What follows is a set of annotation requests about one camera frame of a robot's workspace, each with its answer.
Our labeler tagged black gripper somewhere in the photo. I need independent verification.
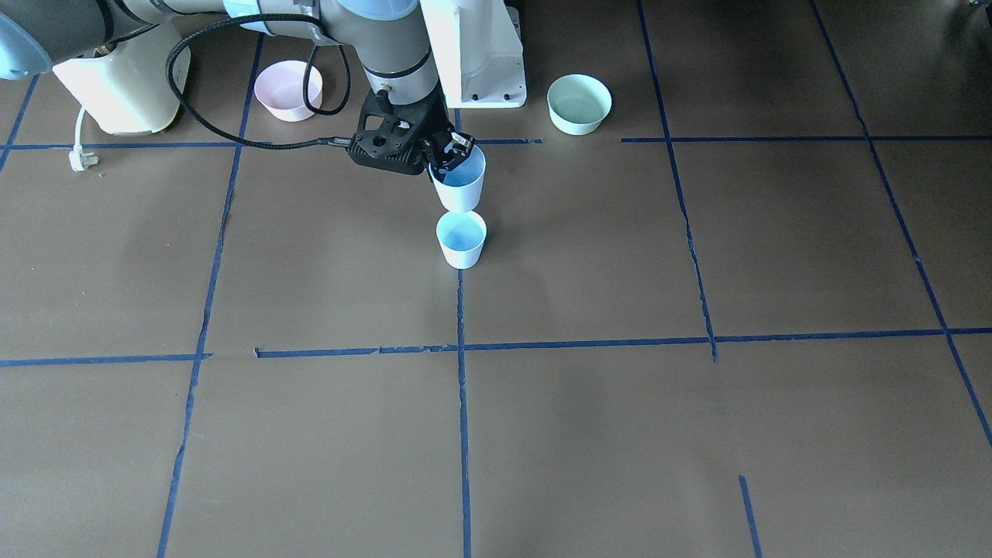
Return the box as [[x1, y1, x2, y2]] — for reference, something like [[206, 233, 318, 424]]
[[345, 91, 476, 174]]

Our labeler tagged light blue cup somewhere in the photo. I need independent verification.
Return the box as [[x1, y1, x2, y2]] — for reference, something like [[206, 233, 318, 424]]
[[426, 146, 487, 213], [435, 211, 487, 270]]

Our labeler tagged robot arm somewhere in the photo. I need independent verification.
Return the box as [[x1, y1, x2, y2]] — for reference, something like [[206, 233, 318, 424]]
[[1, 1, 475, 174]]

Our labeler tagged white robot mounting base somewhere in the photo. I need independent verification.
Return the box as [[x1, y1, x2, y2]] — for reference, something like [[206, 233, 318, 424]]
[[419, 1, 528, 109]]

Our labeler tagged green bowl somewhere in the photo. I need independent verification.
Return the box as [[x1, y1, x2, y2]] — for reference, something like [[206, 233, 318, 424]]
[[546, 74, 613, 136]]

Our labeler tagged pink bowl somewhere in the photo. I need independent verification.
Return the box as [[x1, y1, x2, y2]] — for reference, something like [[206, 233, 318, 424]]
[[253, 60, 323, 122]]

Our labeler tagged cream toaster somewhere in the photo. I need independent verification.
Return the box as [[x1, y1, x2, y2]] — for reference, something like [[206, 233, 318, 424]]
[[53, 22, 183, 136]]

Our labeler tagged white power plug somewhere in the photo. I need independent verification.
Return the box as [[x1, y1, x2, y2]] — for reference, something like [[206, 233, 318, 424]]
[[68, 107, 99, 173]]

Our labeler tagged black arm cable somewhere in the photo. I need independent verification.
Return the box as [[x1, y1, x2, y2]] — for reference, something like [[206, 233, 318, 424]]
[[166, 13, 353, 150]]

